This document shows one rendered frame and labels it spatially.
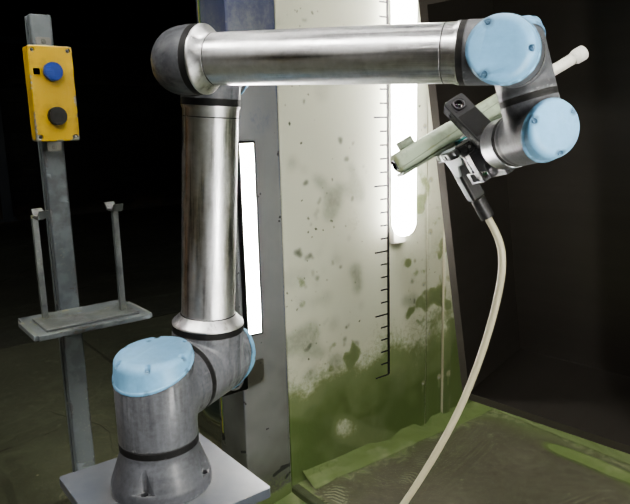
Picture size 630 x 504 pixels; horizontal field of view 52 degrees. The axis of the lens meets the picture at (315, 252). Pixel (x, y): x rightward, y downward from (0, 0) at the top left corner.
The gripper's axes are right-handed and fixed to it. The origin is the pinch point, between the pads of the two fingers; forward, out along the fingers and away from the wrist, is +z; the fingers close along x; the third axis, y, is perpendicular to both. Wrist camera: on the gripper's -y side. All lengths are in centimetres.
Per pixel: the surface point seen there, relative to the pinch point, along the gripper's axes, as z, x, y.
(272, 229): 86, -29, 0
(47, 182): 74, -79, -48
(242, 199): 77, -33, -14
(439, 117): 42.3, 20.9, -4.2
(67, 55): 66, -54, -73
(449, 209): 49, 13, 20
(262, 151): 80, -19, -23
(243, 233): 79, -39, -5
